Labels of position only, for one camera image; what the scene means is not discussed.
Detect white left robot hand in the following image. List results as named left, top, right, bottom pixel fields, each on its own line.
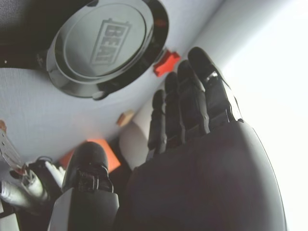
left=47, top=46, right=288, bottom=231

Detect metal tongs with white grips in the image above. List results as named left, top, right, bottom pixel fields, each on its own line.
left=0, top=129, right=50, bottom=215

